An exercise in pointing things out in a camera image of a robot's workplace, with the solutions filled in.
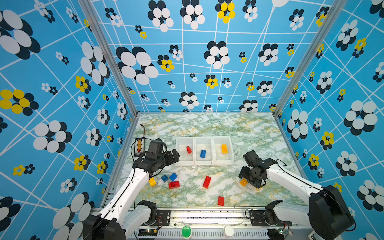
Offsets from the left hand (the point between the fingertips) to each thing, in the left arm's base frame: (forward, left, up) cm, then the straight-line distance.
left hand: (174, 156), depth 82 cm
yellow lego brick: (+11, -31, -10) cm, 35 cm away
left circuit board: (-33, +11, -15) cm, 38 cm away
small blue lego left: (-8, +6, -12) cm, 15 cm away
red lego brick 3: (-12, 0, -11) cm, 16 cm away
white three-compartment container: (+9, -13, -10) cm, 18 cm away
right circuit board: (-34, -49, -12) cm, 61 cm away
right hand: (-8, -40, -12) cm, 43 cm away
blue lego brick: (+8, -17, -11) cm, 22 cm away
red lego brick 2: (+10, -8, -10) cm, 16 cm away
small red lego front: (-20, -26, -12) cm, 34 cm away
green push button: (-34, -8, -3) cm, 35 cm away
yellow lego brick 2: (-11, +12, -10) cm, 19 cm away
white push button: (-34, -26, -5) cm, 43 cm away
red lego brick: (-10, -19, -12) cm, 24 cm away
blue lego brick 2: (-6, +1, -13) cm, 15 cm away
